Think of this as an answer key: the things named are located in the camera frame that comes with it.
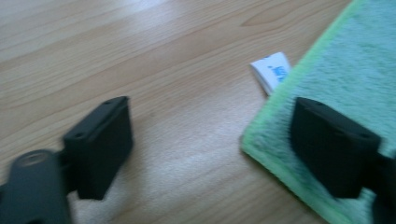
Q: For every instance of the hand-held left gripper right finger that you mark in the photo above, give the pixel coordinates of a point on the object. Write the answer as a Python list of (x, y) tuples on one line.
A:
[(333, 146)]

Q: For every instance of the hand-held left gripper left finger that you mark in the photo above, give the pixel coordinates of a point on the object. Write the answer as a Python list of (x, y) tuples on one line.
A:
[(99, 149)]

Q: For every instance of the green microfibre cloth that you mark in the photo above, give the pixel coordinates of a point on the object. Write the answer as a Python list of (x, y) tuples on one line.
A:
[(342, 77)]

